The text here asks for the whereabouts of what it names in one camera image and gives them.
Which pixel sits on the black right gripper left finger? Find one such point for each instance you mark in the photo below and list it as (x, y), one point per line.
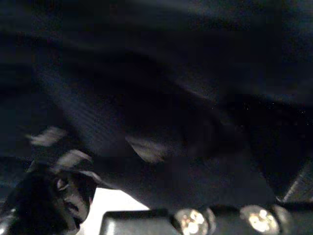
(41, 203)

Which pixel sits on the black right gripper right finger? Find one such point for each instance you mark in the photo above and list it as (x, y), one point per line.
(299, 183)

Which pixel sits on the dark ribbed garment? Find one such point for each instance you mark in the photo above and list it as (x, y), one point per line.
(151, 102)

